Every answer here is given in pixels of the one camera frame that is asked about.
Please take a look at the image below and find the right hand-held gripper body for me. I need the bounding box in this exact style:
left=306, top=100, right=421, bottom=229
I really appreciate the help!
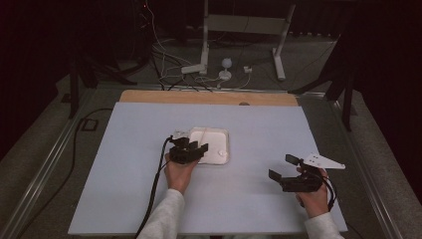
left=281, top=151, right=346, bottom=194

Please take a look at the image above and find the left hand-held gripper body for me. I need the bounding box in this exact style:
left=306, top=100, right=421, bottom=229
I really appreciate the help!
left=168, top=129, right=200, bottom=165

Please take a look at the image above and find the white rectangular tray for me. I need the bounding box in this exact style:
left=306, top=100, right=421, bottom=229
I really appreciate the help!
left=188, top=126, right=231, bottom=166

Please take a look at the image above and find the person's right hand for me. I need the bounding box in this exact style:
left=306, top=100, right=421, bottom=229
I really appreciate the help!
left=295, top=190, right=330, bottom=219

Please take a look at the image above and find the person's left hand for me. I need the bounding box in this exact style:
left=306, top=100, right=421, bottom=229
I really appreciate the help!
left=164, top=152, right=201, bottom=195

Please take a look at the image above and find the light blue table mat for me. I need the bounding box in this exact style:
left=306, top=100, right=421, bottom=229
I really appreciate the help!
left=67, top=102, right=348, bottom=236

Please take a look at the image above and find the white power strip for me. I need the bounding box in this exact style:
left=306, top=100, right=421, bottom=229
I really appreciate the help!
left=180, top=63, right=207, bottom=75

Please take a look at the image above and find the small white round device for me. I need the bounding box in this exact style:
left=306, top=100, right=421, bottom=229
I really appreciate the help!
left=218, top=57, right=234, bottom=82

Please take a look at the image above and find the black tripod stand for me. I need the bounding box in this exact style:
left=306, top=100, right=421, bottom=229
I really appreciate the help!
left=288, top=31, right=355, bottom=132
left=67, top=46, right=138, bottom=120

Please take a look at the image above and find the white metal stand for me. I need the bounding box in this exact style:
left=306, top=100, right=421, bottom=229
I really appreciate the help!
left=199, top=0, right=297, bottom=82

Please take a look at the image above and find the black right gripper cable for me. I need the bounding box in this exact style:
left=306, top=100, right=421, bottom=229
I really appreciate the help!
left=316, top=173, right=338, bottom=212

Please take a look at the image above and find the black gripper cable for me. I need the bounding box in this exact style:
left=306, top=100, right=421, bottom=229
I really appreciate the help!
left=133, top=134, right=174, bottom=239
left=316, top=173, right=338, bottom=212

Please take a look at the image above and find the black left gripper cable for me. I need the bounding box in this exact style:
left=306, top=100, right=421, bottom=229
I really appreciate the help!
left=133, top=134, right=174, bottom=239

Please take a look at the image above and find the aluminium frame rail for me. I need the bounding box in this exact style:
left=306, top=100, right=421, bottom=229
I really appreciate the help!
left=0, top=87, right=98, bottom=239
left=329, top=99, right=404, bottom=239

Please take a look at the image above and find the black floor cable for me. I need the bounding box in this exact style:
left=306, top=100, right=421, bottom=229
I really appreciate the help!
left=18, top=107, right=114, bottom=237

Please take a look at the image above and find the white cable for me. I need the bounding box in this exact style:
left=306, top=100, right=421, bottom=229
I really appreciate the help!
left=144, top=0, right=253, bottom=91

